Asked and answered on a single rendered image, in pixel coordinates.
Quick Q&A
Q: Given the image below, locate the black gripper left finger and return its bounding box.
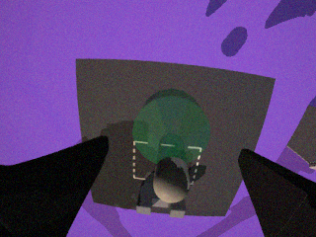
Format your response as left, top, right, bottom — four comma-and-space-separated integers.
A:
0, 135, 110, 237

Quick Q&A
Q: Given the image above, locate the green glass bottle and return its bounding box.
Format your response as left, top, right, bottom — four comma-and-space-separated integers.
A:
133, 88, 210, 202

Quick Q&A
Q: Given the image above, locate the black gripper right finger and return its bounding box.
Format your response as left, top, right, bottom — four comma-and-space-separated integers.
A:
238, 149, 316, 237

